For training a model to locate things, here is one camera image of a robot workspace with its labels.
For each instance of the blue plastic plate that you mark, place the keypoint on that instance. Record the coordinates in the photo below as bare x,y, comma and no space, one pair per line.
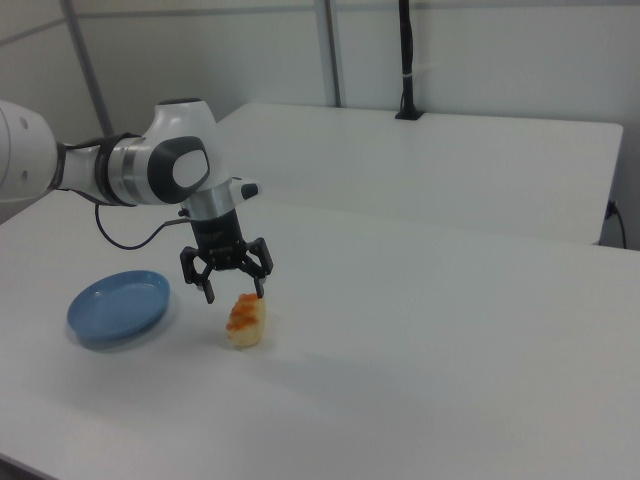
117,310

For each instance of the black camera pole with clamp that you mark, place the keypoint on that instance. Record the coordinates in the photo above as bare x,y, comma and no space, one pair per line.
407,60

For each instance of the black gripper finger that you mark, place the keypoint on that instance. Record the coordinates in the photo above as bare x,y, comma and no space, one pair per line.
192,267
262,262

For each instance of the orange glazed bread loaf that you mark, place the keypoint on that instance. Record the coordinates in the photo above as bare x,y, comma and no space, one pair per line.
246,322

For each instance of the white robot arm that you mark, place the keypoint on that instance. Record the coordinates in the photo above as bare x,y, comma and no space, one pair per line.
175,150

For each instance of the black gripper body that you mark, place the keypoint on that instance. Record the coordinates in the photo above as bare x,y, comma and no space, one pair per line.
220,240

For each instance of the grey metal partition post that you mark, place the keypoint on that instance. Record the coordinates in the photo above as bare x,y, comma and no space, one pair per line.
331,50
87,65

